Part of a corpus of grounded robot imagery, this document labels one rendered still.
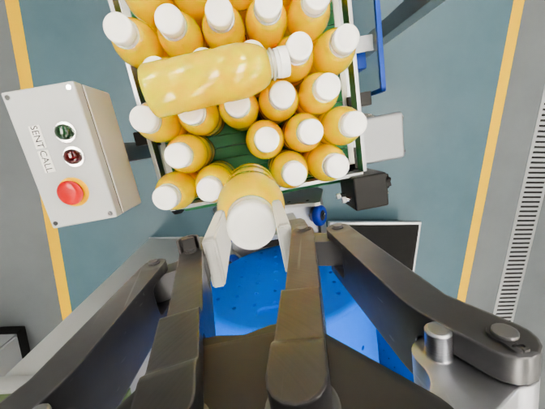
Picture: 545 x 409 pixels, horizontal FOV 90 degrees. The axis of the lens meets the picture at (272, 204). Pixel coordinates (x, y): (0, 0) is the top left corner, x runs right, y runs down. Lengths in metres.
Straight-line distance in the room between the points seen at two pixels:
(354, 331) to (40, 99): 0.54
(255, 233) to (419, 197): 1.67
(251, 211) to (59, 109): 0.36
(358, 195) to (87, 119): 0.48
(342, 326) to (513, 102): 1.88
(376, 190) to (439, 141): 1.30
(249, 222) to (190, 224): 1.43
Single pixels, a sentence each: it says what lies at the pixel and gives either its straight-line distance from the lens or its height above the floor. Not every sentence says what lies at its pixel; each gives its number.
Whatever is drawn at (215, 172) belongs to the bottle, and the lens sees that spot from 0.47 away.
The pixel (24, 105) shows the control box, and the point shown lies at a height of 1.10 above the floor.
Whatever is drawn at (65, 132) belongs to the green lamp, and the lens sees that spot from 0.49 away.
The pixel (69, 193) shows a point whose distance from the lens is 0.50.
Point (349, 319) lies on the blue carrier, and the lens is 0.41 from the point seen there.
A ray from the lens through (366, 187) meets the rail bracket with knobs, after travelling 0.58.
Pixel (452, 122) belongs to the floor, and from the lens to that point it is 1.90.
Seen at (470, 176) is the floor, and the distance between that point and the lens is 2.01.
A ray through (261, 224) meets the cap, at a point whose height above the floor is 1.32.
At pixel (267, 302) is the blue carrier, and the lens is 0.43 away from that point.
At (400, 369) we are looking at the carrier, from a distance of 1.25.
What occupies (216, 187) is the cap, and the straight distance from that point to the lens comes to 0.44.
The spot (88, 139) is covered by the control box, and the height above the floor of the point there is 1.10.
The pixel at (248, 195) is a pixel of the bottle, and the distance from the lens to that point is 0.23.
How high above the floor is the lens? 1.52
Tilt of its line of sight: 76 degrees down
